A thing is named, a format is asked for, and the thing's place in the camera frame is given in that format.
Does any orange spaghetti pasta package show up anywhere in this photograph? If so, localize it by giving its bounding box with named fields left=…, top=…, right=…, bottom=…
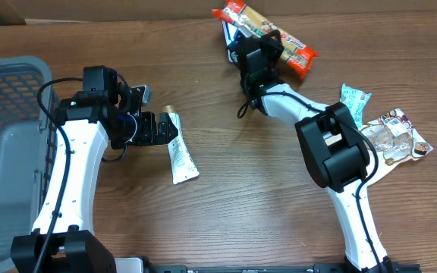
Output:
left=211, top=0, right=320, bottom=80

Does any white shampoo tube gold cap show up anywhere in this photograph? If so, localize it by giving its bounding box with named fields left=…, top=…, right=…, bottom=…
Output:
left=164, top=105, right=200, bottom=185

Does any teal snack wrapper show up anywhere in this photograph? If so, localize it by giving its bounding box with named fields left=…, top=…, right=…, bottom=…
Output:
left=340, top=83, right=372, bottom=128

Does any beige brown snack pouch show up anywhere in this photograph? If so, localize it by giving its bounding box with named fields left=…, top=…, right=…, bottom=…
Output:
left=360, top=108, right=433, bottom=187

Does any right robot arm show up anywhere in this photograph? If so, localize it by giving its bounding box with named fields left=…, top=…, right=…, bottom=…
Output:
left=227, top=30, right=395, bottom=272

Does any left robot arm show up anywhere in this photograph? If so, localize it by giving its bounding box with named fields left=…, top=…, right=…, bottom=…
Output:
left=11, top=66, right=179, bottom=272

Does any white barcode scanner stand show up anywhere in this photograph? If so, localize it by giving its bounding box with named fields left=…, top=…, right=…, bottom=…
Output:
left=222, top=21, right=240, bottom=64

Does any grey plastic shopping basket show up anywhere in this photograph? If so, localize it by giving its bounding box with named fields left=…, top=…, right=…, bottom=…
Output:
left=0, top=56, right=55, bottom=272

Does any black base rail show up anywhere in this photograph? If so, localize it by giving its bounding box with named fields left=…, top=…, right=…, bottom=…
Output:
left=142, top=263, right=421, bottom=273

